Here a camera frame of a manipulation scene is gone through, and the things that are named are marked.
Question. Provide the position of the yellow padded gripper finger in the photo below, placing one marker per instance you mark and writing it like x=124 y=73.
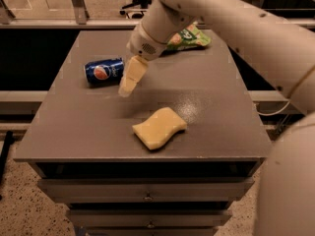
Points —
x=134 y=71

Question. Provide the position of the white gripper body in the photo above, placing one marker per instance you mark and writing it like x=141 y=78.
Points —
x=142 y=44

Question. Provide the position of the blue pepsi can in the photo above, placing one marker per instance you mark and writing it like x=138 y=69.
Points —
x=104 y=71

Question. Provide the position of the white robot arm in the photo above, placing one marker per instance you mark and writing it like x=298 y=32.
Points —
x=284 y=55

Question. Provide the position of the green chip bag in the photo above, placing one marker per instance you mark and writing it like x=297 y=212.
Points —
x=190 y=37

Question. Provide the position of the yellow sponge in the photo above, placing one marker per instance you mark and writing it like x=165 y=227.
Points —
x=156 y=131

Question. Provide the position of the metal railing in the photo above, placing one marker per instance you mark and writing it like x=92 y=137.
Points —
x=65 y=20

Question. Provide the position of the grey drawer cabinet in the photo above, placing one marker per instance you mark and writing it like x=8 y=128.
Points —
x=80 y=132

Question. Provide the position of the top drawer with knob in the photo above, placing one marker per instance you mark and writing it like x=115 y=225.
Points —
x=79 y=191

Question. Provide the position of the drawer with knob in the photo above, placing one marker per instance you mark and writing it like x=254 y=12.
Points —
x=149 y=218
x=79 y=191

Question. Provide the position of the black pole at left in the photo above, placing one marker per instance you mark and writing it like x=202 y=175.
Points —
x=8 y=141

